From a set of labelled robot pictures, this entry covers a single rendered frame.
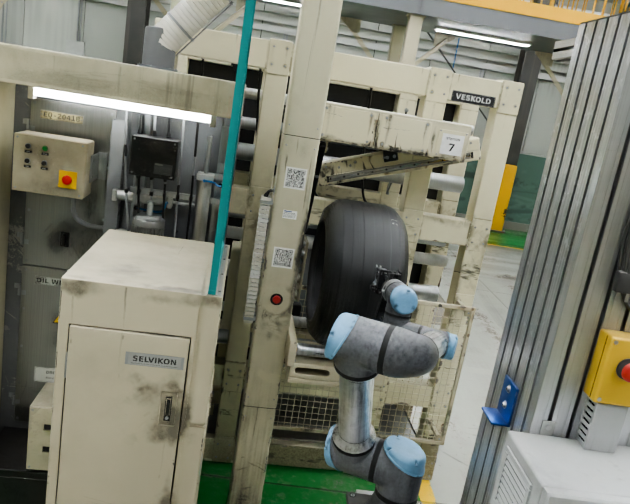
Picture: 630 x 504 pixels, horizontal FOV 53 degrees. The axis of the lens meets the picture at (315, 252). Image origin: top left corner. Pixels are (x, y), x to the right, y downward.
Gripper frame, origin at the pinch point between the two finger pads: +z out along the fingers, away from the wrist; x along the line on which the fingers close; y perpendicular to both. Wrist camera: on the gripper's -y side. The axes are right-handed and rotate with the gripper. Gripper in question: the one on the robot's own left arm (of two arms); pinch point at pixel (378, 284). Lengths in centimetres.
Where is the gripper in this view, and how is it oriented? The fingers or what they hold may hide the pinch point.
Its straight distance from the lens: 213.5
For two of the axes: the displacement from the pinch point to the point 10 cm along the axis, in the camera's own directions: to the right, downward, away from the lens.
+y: 1.4, -9.8, -1.3
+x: -9.8, -1.3, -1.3
